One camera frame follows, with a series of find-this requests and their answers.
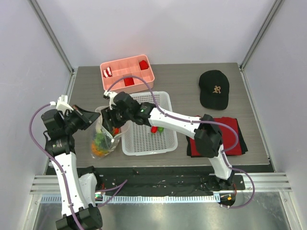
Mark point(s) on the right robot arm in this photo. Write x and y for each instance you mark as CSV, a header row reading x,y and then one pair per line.
x,y
203,130

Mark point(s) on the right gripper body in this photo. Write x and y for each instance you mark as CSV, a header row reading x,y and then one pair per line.
x,y
108,117

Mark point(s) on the red folded shirt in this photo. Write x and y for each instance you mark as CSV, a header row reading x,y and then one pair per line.
x,y
227,134

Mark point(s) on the red white striped sock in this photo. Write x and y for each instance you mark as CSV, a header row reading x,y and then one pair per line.
x,y
107,73

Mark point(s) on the red rolled sock back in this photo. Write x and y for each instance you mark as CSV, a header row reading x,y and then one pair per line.
x,y
143,65

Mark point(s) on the polka dot zip bag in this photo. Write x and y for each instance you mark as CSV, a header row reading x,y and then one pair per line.
x,y
105,139

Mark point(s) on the white slotted cable duct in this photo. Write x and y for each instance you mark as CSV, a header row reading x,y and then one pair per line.
x,y
56,199

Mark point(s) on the pink divided organizer box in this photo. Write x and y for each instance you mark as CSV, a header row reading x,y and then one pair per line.
x,y
124,68

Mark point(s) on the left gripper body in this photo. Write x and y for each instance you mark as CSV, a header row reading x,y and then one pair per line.
x,y
73,121

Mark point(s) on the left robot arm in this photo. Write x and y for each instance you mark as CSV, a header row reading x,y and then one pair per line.
x,y
79,211

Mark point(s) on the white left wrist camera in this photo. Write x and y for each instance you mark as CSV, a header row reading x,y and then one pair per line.
x,y
62,104

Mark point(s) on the black folded cloth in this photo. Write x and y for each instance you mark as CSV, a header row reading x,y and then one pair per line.
x,y
242,141

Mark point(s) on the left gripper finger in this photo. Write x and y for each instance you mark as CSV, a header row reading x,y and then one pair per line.
x,y
84,125
87,117

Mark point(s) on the green fake cucumber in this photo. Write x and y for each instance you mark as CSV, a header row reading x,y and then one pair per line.
x,y
160,130

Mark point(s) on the black baseball cap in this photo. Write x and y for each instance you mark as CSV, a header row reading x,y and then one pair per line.
x,y
214,90

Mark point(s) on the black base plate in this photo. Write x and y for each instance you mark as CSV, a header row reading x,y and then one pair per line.
x,y
167,181

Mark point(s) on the white plastic basket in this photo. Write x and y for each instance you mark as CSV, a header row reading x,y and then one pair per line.
x,y
139,140

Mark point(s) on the red fake chili pepper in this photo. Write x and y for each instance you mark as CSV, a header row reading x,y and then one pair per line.
x,y
154,129

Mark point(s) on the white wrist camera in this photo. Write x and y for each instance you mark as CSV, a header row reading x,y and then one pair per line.
x,y
110,95
62,104

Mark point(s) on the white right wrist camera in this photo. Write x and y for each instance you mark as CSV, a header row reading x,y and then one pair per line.
x,y
110,95

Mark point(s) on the red rolled sock front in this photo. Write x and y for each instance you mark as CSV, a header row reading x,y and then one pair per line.
x,y
128,81

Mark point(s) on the red rolled sock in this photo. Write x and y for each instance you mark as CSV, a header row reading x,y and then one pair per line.
x,y
143,65
128,81

